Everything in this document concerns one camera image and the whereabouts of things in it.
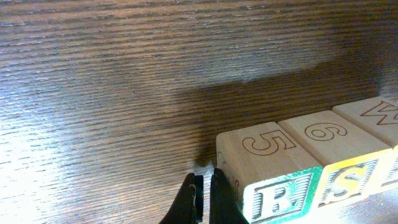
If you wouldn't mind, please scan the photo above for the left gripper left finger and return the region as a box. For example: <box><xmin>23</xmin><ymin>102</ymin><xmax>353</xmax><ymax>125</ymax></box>
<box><xmin>159</xmin><ymin>173</ymin><xmax>204</xmax><ymax>224</ymax></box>

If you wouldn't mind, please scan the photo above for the yellow S block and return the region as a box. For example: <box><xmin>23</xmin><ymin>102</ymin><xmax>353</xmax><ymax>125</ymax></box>
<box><xmin>332</xmin><ymin>96</ymin><xmax>397</xmax><ymax>192</ymax></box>
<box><xmin>278</xmin><ymin>110</ymin><xmax>392</xmax><ymax>208</ymax></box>

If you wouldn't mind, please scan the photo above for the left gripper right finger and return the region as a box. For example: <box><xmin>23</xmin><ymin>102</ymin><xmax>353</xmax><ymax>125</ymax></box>
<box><xmin>209</xmin><ymin>168</ymin><xmax>248</xmax><ymax>224</ymax></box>

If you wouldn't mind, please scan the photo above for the green R block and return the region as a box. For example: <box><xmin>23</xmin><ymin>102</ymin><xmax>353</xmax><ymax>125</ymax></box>
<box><xmin>216</xmin><ymin>122</ymin><xmax>323</xmax><ymax>223</ymax></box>

